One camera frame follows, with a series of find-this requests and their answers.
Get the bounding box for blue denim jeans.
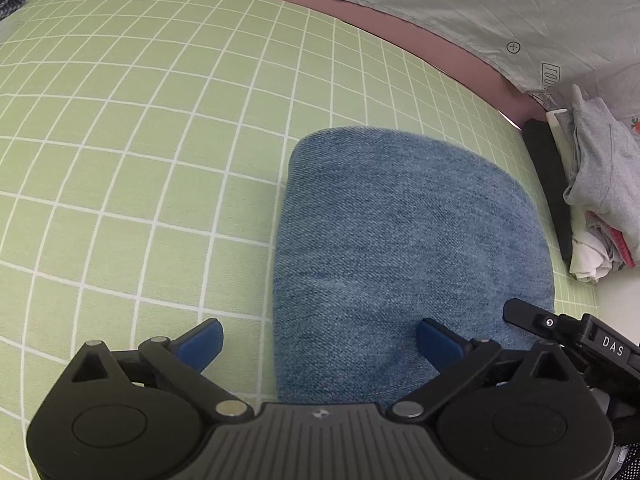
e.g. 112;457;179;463
272;127;554;405

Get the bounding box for white folded garment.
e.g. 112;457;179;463
547;108;612;283

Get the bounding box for red folded garment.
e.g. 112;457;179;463
608;228;636;268

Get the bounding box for grey sweatshirt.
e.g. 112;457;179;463
564;84;639;261

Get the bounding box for black folded garment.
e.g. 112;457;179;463
522;118;573;266

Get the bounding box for green grid mat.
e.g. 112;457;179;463
0;0;601;480

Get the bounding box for grey printed bed sheet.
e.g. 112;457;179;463
344;0;639;116

